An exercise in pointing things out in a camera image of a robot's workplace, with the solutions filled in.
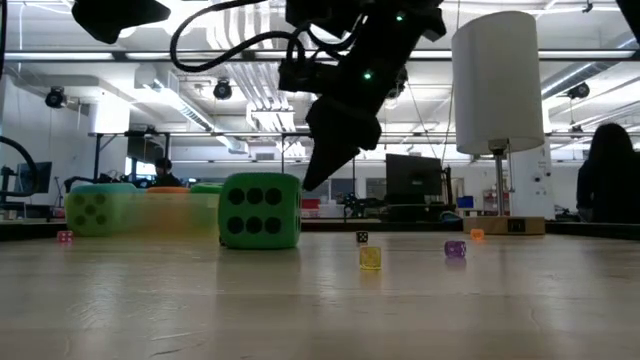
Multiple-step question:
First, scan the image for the white shade table lamp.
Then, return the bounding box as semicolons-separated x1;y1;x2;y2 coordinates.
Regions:
451;10;547;236

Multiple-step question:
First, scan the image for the teal foam die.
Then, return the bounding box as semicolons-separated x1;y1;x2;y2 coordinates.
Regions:
64;182;140;237

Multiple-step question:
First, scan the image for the black computer monitor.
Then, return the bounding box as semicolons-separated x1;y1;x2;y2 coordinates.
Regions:
17;160;53;195
384;153;444;199

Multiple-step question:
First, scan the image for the orange foam die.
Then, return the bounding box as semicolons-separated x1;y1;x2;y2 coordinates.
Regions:
144;185;194;236

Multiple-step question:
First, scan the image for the small yellow translucent die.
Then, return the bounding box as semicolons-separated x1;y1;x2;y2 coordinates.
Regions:
359;245;383;272

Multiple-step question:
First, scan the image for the yellow translucent plastic bin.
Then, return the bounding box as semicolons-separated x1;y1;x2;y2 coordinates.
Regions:
63;192;224;239

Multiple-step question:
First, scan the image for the black curved hose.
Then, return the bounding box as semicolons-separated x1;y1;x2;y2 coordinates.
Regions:
0;134;41;197

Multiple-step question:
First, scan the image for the person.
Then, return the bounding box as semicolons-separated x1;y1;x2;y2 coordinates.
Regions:
575;122;640;225
152;157;182;189

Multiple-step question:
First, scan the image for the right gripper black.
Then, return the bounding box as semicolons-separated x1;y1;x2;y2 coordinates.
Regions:
302;9;448;192

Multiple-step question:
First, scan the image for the black ceiling spotlight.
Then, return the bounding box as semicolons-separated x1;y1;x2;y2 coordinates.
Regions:
212;79;234;101
565;82;591;100
43;85;69;110

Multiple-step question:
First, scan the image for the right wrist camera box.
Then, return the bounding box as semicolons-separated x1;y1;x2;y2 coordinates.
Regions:
277;57;351;96

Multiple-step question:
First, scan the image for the green foam die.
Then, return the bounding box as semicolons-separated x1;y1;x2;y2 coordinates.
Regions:
217;172;304;250
189;182;224;236

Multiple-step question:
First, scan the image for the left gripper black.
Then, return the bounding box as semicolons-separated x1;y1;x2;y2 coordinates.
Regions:
72;0;171;45

